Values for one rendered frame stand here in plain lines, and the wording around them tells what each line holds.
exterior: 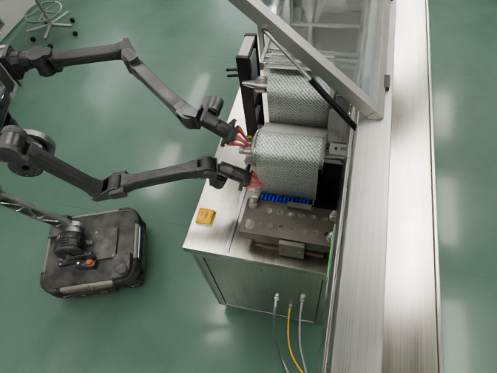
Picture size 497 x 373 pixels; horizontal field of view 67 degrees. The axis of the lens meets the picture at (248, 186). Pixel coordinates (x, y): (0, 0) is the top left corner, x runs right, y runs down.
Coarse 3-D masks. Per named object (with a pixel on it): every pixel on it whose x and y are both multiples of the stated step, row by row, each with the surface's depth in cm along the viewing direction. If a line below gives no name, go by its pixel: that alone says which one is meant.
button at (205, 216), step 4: (200, 208) 169; (204, 208) 169; (200, 212) 167; (204, 212) 167; (208, 212) 167; (212, 212) 167; (200, 216) 166; (204, 216) 166; (208, 216) 166; (212, 216) 167; (196, 220) 165; (200, 220) 165; (204, 220) 165; (208, 220) 165; (208, 224) 166
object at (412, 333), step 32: (416, 0) 154; (416, 32) 142; (416, 64) 132; (416, 96) 124; (416, 128) 116; (416, 160) 110; (416, 192) 103; (416, 224) 98; (416, 256) 93; (416, 288) 89; (384, 320) 86; (416, 320) 85; (320, 352) 102; (384, 352) 82; (416, 352) 81
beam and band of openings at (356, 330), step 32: (384, 128) 90; (352, 160) 88; (384, 160) 84; (352, 192) 81; (384, 192) 80; (352, 224) 76; (384, 224) 76; (352, 256) 72; (384, 256) 72; (352, 288) 69; (384, 288) 69; (352, 320) 66; (352, 352) 63
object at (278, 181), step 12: (264, 168) 143; (264, 180) 150; (276, 180) 148; (288, 180) 146; (300, 180) 144; (312, 180) 142; (276, 192) 156; (288, 192) 153; (300, 192) 151; (312, 192) 149
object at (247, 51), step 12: (252, 36) 151; (240, 48) 148; (252, 48) 156; (240, 60) 145; (252, 60) 153; (240, 72) 150; (252, 72) 156; (240, 84) 155; (252, 96) 160; (252, 108) 165; (252, 120) 172; (264, 120) 192; (252, 132) 179
